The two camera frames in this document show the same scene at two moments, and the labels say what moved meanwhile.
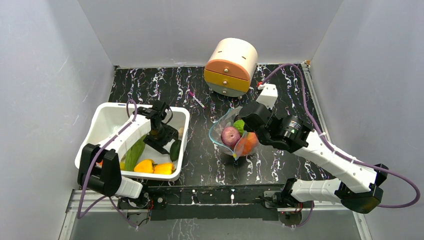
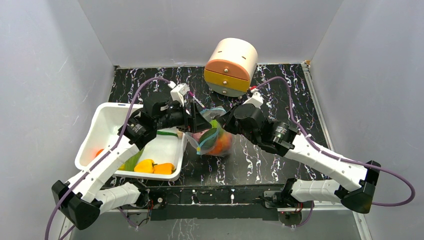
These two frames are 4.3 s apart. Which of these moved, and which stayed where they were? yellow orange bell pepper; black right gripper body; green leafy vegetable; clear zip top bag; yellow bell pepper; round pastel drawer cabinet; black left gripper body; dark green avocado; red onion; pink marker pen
Moved: dark green avocado; black right gripper body; clear zip top bag; black left gripper body; red onion
Stayed: pink marker pen; green leafy vegetable; yellow bell pepper; yellow orange bell pepper; round pastel drawer cabinet
